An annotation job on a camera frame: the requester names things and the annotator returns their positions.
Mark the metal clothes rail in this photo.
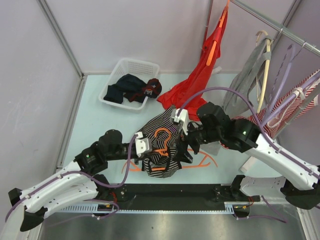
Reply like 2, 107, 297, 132
231, 0, 320, 57

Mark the orange plastic hanger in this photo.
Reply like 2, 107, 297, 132
121, 128, 218, 178

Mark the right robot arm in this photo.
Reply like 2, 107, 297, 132
173, 102, 320, 210

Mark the navy blue garment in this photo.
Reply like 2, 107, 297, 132
103, 74, 146, 104

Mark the cream wooden hanger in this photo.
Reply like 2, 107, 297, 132
256, 30, 273, 113

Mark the white laundry basket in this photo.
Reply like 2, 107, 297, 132
98, 58, 162, 112

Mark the dark red navy garment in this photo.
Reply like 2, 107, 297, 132
123, 78, 162, 103

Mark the black white striped tank top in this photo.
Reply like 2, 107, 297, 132
138, 105, 193, 178

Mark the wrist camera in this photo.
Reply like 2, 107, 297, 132
170, 108, 190, 136
135, 131, 153, 157

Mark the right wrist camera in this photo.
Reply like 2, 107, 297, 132
170, 108, 190, 136

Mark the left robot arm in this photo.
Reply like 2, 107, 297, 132
8, 129, 155, 232

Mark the white cable duct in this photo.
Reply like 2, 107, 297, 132
82, 201, 258, 216

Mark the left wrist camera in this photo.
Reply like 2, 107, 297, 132
135, 131, 153, 157

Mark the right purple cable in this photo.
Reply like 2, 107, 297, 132
178, 86, 320, 176

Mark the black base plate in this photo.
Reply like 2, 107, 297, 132
107, 183, 261, 211

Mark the red white striped garment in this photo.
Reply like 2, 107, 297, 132
219, 70, 320, 151

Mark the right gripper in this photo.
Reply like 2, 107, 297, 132
172, 117, 222, 164

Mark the purple plastic hanger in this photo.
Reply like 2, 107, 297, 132
266, 44, 320, 123

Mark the grey garment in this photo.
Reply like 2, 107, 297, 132
204, 34, 275, 156

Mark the orange hanger with red garment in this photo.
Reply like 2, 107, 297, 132
206, 0, 230, 66

